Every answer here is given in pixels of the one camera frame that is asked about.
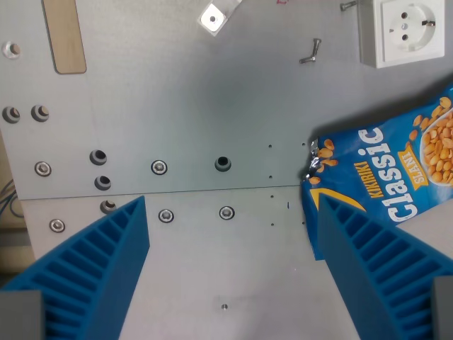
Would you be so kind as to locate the aluminium angle bracket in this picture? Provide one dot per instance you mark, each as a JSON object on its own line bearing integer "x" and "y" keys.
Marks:
{"x": 214, "y": 18}

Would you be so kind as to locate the white wall power socket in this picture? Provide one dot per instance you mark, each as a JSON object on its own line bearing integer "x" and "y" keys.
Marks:
{"x": 407, "y": 32}

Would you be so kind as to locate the wooden slot insert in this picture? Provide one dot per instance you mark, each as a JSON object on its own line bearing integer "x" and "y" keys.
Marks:
{"x": 65, "y": 39}

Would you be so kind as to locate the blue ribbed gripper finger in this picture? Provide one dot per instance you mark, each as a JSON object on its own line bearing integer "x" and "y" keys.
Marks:
{"x": 106, "y": 262}
{"x": 364, "y": 269}

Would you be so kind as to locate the loose steel screw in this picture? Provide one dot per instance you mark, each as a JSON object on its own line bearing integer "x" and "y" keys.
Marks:
{"x": 316, "y": 47}
{"x": 306, "y": 60}
{"x": 348, "y": 5}

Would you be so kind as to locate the blue peanut snack bag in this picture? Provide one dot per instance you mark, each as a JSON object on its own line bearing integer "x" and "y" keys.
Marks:
{"x": 389, "y": 170}

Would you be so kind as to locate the grey plate bushing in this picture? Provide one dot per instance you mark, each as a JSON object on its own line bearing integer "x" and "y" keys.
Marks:
{"x": 107, "y": 206}

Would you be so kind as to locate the countersunk hex plate bolt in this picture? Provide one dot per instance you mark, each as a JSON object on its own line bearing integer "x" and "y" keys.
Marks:
{"x": 159, "y": 166}
{"x": 226, "y": 212}
{"x": 166, "y": 215}
{"x": 57, "y": 225}
{"x": 42, "y": 168}

